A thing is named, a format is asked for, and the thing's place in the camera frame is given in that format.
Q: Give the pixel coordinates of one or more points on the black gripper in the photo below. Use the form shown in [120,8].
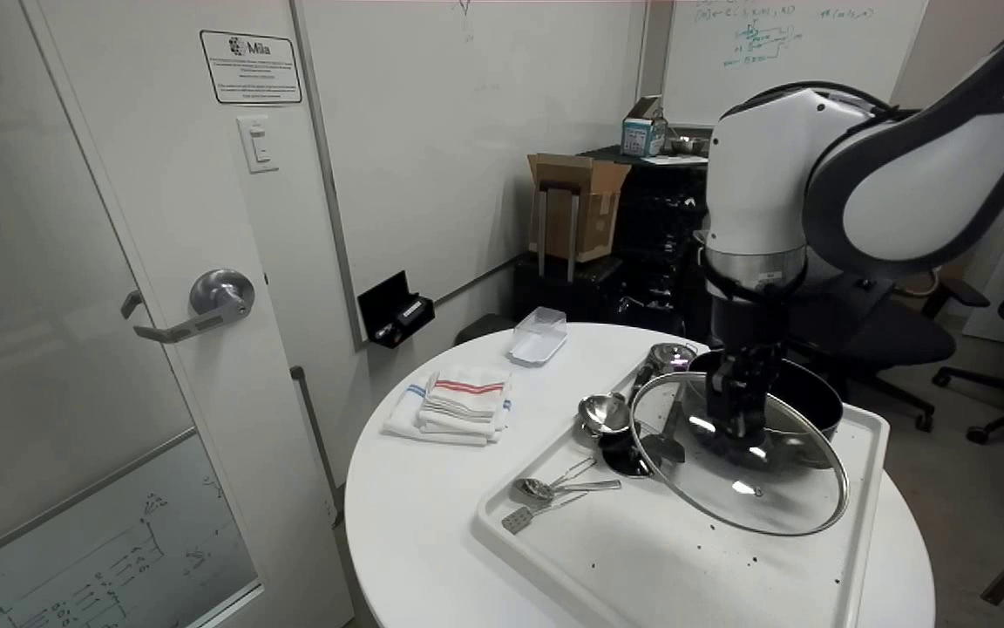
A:
[753,327]

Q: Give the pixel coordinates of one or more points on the glass lid with black knob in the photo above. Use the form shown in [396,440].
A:
[759,494]

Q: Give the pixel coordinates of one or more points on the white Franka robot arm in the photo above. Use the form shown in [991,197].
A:
[933,175]

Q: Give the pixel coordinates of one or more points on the small steel pot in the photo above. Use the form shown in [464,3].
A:
[668,353]

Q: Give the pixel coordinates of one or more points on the steel ladle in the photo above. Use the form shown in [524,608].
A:
[597,413]

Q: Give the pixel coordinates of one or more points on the white plastic tray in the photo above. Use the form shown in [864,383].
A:
[663,562]

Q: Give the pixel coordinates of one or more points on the black shelf unit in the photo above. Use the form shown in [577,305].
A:
[663,233]

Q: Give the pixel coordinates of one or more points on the steel measuring spoons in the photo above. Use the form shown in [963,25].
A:
[534,491]

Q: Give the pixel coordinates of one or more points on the brown cardboard box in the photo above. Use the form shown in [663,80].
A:
[577,212]

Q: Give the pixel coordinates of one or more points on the folded white towel red stripe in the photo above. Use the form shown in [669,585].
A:
[460,404]

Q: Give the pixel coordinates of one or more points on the small blue box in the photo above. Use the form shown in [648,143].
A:
[644,137]

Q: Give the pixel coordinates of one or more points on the whiteboard with green writing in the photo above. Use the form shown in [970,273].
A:
[803,57]

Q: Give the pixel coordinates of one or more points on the white door with glass pane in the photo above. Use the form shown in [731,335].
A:
[120,175]

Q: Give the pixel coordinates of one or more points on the black wall marker holder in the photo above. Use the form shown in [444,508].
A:
[396,312]

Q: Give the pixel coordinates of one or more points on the large wall whiteboard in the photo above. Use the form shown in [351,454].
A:
[467,142]

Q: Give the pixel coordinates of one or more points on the white light switch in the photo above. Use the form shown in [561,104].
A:
[258,143]

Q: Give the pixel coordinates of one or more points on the white wall sign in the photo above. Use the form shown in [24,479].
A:
[247,68]

